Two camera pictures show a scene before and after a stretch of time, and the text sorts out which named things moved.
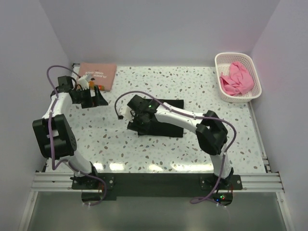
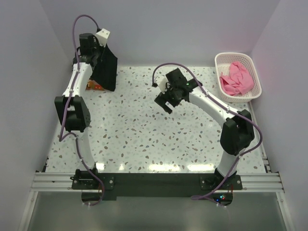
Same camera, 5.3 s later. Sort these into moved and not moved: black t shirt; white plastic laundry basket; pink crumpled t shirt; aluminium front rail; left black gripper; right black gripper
Moved: right black gripper; black t shirt; left black gripper
Not moved: white plastic laundry basket; pink crumpled t shirt; aluminium front rail
